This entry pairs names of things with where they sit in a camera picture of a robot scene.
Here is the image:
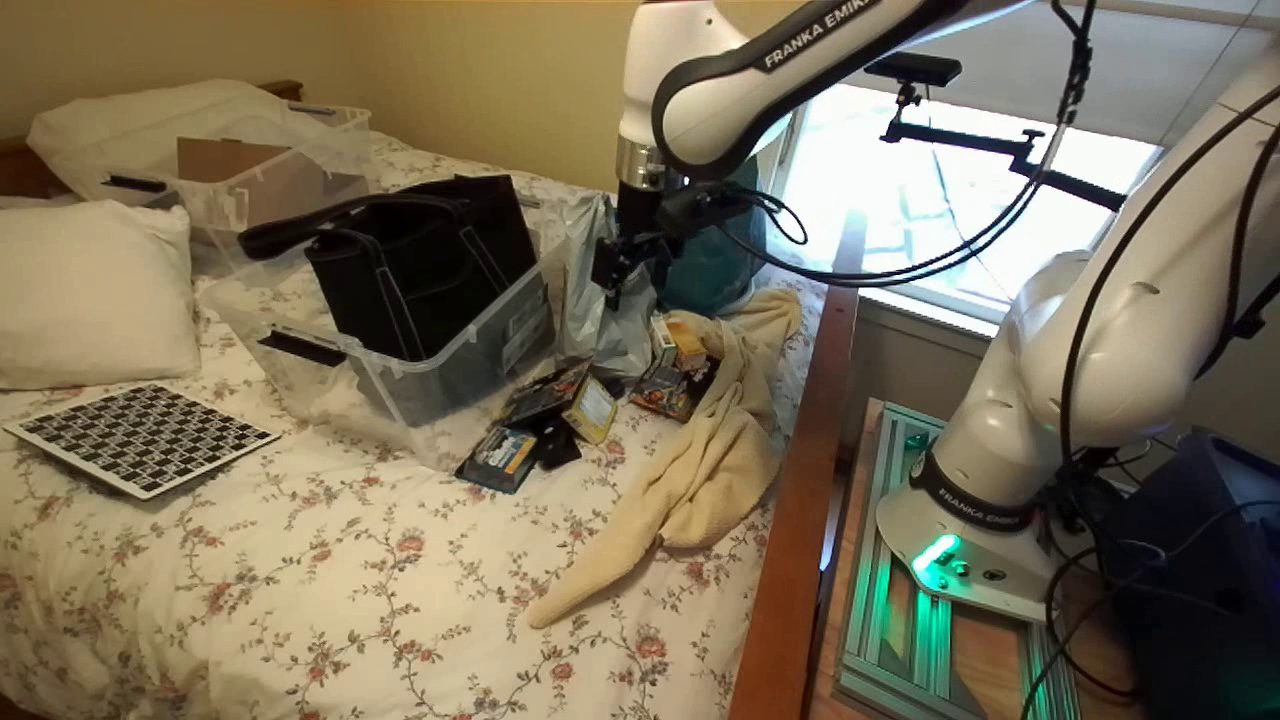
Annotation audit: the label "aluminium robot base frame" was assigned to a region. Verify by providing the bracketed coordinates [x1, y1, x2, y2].
[836, 394, 1085, 720]

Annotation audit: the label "clear bin with cardboard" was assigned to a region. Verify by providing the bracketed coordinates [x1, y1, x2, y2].
[171, 131, 374, 261]

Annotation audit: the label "grey plastic bag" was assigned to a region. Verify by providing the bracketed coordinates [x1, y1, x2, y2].
[535, 193, 664, 385]

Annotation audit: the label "yellow square packet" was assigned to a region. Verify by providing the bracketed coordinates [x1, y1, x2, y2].
[558, 374, 624, 449]

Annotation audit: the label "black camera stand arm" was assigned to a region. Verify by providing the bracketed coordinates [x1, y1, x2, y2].
[876, 80, 1133, 217]

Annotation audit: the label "black camera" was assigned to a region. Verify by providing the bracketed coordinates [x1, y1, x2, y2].
[865, 46, 964, 93]

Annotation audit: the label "cream towel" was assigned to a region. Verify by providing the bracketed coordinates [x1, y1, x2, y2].
[521, 284, 812, 633]

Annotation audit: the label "black white calibration checkerboard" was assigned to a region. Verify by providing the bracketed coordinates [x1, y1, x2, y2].
[0, 381, 289, 505]

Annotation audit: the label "white window blind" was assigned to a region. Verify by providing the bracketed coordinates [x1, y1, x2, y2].
[853, 0, 1280, 151]

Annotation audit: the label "black floor cables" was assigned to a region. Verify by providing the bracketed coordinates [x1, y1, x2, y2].
[1014, 443, 1163, 720]

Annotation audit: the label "teal cloth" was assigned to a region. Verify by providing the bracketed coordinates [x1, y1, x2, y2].
[654, 197, 770, 321]

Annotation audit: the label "dark red printed packet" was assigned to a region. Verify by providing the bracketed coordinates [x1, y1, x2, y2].
[624, 349, 724, 427]

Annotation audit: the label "black shopping bag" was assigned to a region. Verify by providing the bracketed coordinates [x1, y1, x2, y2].
[235, 171, 539, 362]

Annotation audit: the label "wooden bed footboard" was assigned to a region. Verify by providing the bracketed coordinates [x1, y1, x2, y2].
[726, 211, 871, 720]

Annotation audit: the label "brown cardboard box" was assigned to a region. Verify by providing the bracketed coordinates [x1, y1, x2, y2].
[177, 137, 331, 230]

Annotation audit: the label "clear plastic storage bin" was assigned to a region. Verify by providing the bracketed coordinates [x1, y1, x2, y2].
[195, 243, 557, 432]

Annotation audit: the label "white pillow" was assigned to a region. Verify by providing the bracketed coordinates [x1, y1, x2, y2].
[0, 197, 202, 394]

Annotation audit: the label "white plastic cover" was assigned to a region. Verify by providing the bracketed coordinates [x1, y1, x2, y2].
[25, 76, 374, 206]

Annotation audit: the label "dark blue bag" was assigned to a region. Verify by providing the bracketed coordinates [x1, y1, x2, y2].
[1103, 432, 1280, 720]

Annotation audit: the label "small dark gadget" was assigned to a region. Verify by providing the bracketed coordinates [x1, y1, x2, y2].
[450, 419, 543, 494]

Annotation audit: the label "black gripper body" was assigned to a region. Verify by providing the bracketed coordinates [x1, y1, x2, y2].
[590, 179, 710, 299]

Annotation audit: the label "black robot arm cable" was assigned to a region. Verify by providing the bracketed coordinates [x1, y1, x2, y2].
[717, 0, 1101, 293]

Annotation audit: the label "small black pouch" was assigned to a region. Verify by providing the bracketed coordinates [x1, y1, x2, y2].
[533, 415, 588, 473]

